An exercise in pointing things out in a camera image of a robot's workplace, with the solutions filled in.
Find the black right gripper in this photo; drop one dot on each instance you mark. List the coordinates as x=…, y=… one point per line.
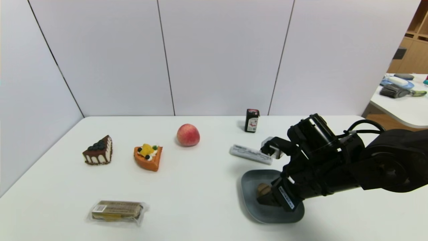
x=285, y=197

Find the small tan round cookie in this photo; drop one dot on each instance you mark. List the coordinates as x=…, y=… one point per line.
x=262, y=189

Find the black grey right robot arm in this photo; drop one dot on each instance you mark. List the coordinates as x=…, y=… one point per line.
x=391, y=160

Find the grey blue oval dish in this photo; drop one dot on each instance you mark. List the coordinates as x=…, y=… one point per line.
x=250, y=182

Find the white oblong object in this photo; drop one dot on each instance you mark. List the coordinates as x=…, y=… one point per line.
x=398, y=81

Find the dark grey oval object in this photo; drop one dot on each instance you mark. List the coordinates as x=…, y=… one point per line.
x=403, y=76

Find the teal and red object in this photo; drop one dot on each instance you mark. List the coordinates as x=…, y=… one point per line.
x=426, y=81

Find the long grey white packet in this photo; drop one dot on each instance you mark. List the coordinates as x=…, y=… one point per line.
x=244, y=152

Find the small dark drink carton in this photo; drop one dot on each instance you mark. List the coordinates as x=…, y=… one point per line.
x=251, y=121

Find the red peach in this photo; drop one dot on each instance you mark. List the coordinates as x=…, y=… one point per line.
x=188, y=135

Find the orange cake slice with fruit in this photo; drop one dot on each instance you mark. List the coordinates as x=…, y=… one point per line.
x=148, y=160

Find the white background table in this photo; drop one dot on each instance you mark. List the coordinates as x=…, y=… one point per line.
x=404, y=108

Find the black brush head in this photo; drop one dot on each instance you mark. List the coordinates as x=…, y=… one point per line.
x=393, y=91

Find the blue plate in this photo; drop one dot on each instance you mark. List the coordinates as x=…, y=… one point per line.
x=384, y=82

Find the clear wrapped brown snack pack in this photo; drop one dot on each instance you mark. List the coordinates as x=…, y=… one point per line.
x=117, y=211

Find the chocolate cake slice with blueberries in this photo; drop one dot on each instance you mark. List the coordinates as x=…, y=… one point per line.
x=98, y=152

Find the wooden shelf cabinet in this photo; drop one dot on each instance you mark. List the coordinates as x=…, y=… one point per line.
x=414, y=50

